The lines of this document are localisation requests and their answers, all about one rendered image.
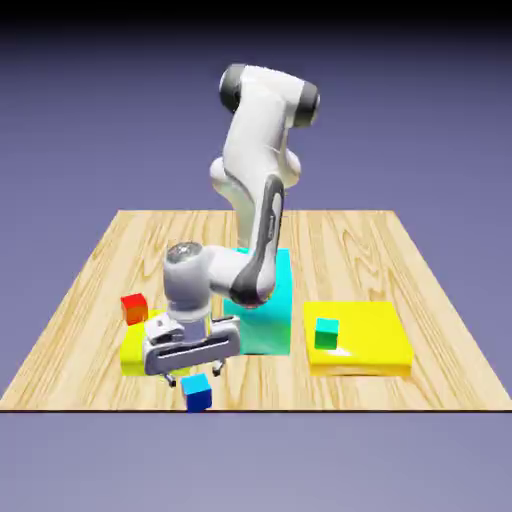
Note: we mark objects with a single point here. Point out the small green cube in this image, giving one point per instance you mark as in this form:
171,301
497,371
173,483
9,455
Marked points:
326,334

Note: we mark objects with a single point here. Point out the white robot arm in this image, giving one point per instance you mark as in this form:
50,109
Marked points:
256,160

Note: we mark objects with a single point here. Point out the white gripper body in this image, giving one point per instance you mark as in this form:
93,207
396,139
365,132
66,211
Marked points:
192,352

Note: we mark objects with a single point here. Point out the small red cube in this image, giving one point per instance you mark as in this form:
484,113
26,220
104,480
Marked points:
134,308

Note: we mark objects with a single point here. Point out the large cyan box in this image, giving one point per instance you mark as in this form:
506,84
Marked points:
272,320

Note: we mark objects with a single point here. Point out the large yellow flat box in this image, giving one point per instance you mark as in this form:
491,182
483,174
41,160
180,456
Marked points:
360,336

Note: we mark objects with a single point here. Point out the small blue cube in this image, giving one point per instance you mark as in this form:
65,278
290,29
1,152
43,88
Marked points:
196,392

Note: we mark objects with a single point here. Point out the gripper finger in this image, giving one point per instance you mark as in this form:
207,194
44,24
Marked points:
171,379
217,366

